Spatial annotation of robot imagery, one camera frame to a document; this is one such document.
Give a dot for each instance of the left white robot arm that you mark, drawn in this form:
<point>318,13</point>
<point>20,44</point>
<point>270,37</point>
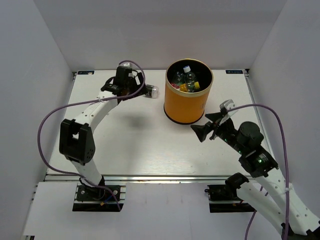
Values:
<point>76,138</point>

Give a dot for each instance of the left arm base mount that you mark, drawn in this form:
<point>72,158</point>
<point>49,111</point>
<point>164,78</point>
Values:
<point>90,199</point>

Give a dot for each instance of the small red label bottle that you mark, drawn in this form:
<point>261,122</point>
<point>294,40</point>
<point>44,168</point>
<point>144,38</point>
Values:
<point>176,86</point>

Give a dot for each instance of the right blue corner sticker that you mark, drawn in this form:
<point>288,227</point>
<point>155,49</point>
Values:
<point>233,71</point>

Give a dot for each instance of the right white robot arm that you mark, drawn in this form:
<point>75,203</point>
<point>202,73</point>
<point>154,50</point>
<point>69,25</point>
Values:
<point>292,219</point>

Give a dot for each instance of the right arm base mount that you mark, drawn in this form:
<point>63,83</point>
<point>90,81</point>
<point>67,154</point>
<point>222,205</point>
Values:
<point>223,198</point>

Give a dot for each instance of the blue white label bottle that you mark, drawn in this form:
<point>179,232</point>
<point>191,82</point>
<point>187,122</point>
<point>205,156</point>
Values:
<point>190,77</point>

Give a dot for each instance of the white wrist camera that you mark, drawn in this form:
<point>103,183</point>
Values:
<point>127,64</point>
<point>226,109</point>

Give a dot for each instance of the left blue corner sticker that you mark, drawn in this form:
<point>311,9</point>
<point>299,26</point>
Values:
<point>85,72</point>

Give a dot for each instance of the yellow cap small bottle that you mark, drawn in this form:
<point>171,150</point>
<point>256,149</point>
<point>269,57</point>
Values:
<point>183,88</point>

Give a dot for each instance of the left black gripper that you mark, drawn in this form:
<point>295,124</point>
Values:
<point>138,87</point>

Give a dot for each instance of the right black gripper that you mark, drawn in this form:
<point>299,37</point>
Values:
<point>201,131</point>

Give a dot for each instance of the orange cylindrical bin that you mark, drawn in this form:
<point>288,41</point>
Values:
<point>187,107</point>

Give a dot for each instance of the black label small bottle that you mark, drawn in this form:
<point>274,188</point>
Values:
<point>152,91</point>

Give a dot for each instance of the blue corner sticker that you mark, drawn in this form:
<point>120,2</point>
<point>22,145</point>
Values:
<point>85,72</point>
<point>233,71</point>

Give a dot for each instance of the green plastic bottle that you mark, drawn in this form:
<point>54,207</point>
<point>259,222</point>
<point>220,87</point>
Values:
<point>178,78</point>

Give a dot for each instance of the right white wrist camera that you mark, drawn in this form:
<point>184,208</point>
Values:
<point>226,109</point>

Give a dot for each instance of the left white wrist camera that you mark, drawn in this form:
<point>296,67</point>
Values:
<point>127,64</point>

